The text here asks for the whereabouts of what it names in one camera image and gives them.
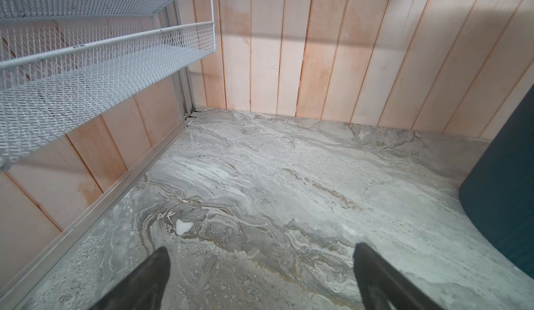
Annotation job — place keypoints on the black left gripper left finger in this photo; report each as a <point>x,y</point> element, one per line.
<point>143,288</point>

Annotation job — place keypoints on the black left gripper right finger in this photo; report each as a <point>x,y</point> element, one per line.
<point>382,286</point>

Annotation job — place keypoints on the aluminium frame rail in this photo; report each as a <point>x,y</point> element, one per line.
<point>53,196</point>

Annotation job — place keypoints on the white wire mesh shelf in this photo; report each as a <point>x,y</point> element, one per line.
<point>65,62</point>

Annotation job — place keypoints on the teal bin with yellow rim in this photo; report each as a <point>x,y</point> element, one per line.
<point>497,195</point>

